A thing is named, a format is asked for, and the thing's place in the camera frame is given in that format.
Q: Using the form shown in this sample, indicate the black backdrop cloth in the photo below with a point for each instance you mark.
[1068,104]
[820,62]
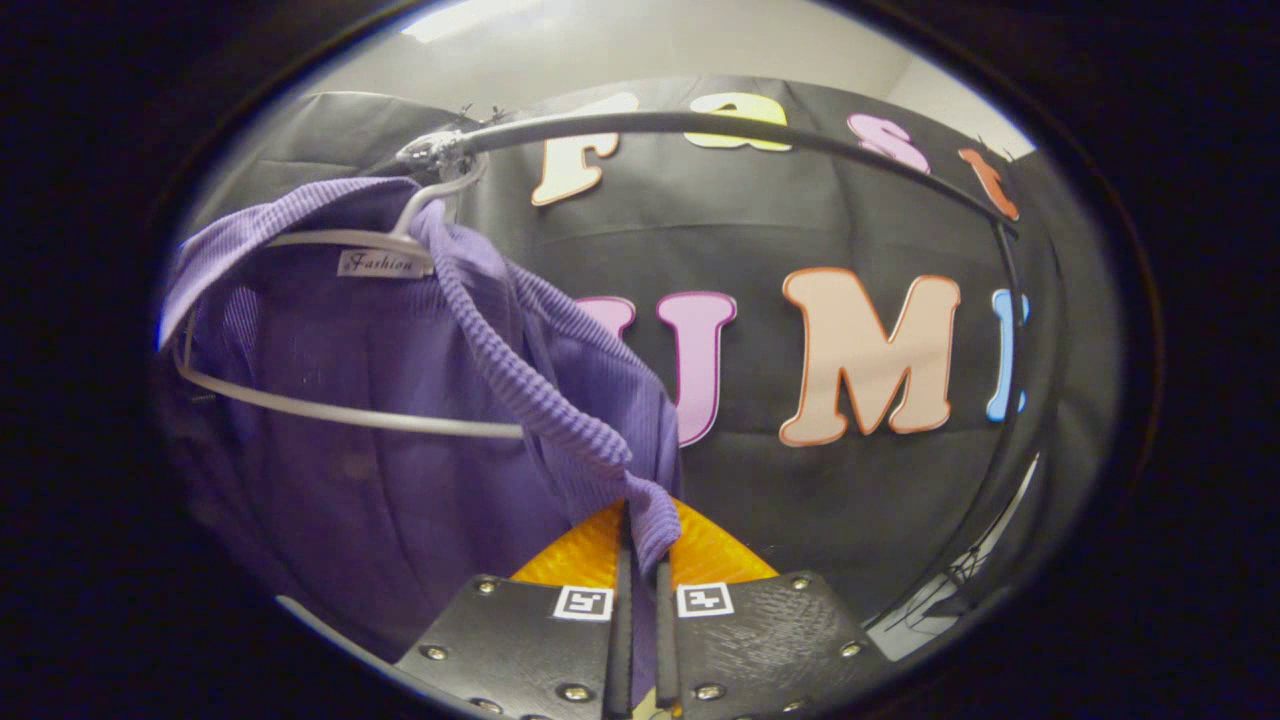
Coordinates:
[850,500]

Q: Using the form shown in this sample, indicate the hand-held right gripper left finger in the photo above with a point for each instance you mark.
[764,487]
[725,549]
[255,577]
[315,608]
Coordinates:
[622,620]

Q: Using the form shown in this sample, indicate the black clothes rack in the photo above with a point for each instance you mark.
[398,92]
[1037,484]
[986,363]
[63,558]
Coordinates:
[700,122]

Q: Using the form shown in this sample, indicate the purple ribbed knit garment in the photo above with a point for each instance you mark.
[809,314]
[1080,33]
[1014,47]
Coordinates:
[350,480]

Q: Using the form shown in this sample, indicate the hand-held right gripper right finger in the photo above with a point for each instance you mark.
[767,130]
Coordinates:
[665,640]

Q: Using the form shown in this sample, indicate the white plastic hanger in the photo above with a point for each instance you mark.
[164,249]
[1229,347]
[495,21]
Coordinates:
[330,238]

